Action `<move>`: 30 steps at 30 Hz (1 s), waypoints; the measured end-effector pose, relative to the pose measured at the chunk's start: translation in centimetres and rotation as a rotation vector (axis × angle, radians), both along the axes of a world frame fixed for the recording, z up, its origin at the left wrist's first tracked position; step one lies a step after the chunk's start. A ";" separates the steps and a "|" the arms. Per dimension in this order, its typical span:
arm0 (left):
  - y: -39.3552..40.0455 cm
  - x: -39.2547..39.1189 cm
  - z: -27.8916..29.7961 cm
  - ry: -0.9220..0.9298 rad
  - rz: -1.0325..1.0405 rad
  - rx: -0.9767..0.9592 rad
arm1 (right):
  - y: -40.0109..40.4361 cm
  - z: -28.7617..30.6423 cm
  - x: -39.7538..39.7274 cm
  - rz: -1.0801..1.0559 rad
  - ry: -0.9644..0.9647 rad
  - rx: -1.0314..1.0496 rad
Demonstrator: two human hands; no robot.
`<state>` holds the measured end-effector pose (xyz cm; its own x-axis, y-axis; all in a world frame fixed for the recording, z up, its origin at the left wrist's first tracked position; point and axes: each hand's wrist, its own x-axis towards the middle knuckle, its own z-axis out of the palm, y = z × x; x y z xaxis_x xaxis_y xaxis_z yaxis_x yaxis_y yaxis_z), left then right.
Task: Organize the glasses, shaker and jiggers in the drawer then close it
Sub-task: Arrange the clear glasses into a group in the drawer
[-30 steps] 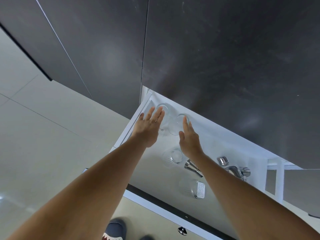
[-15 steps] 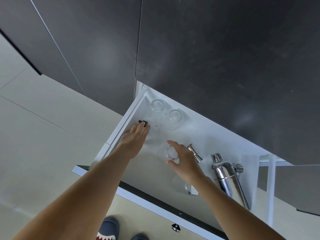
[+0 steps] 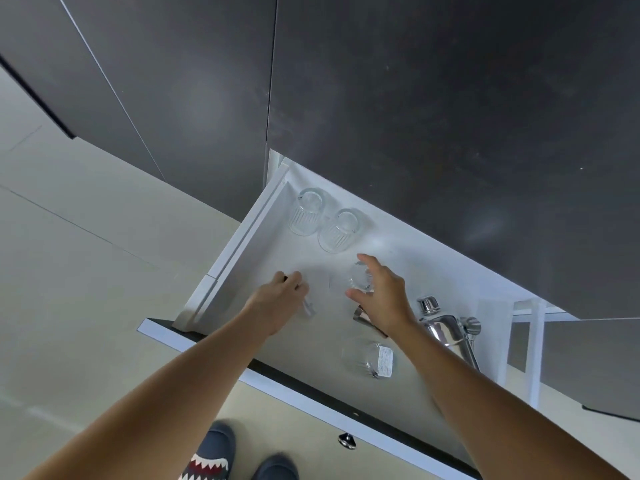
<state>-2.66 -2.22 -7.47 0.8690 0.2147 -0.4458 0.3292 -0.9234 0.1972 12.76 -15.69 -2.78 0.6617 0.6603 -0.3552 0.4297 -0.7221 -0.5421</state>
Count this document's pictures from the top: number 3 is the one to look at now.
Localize person's right hand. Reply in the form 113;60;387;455
345;253;420;336

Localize person's left hand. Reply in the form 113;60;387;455
243;271;304;339

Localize dark cabinet side panel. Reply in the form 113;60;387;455
0;0;167;181

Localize stainless steel cocktail shaker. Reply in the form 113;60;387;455
416;296;483;373

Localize ribbed clear glass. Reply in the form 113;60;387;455
317;208;362;254
288;188;327;237

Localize person's left forearm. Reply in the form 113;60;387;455
22;322;273;480

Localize person's right grey slipper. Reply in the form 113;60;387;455
252;454;301;480

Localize white shelf frame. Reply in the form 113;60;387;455
497;294;583;410

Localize white drawer with dark front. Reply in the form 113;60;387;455
137;148;517;480

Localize brown metal bar tool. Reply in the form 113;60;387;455
352;304;390;338

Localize person's left grey slipper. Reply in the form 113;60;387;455
192;420;237;463

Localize person's right forearm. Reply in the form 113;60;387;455
397;319;623;480

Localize small clear drinking glass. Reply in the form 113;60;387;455
329;261;375;295

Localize clear glass with white label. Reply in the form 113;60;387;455
340;338;396;379

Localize large dark cabinet door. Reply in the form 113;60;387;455
264;0;640;321

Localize person's grey slipper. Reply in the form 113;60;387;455
252;454;301;480
192;420;237;463

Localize narrow dark cabinet door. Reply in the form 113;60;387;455
56;0;279;230

